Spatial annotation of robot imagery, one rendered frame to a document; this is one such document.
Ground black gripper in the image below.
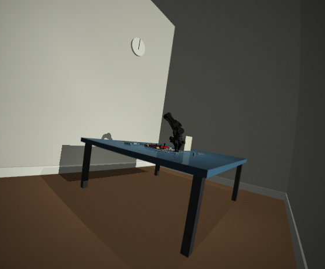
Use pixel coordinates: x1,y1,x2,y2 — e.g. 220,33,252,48
170,134,185,151

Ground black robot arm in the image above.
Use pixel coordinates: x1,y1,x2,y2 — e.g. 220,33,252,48
163,112,184,140

